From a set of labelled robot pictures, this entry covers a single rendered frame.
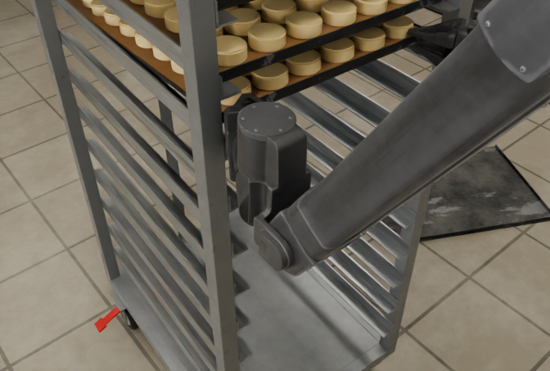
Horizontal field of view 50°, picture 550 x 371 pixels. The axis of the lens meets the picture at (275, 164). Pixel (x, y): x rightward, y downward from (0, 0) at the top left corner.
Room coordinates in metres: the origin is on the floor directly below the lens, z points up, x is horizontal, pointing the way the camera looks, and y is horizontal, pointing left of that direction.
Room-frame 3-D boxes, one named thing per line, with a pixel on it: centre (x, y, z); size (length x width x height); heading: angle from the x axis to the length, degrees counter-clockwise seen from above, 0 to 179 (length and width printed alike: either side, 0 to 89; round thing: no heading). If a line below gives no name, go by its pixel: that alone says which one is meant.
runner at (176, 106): (0.84, 0.24, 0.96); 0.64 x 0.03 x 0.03; 37
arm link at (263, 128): (0.44, -0.01, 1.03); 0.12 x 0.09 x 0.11; 38
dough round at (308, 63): (0.73, -0.04, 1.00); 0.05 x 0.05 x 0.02
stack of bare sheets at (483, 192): (1.56, -0.61, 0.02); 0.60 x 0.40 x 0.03; 102
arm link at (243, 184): (0.46, 0.01, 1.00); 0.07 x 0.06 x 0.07; 8
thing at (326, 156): (1.07, -0.07, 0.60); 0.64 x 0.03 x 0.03; 37
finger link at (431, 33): (0.80, -0.24, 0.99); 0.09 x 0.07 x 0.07; 67
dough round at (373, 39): (0.81, -0.14, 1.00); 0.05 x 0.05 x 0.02
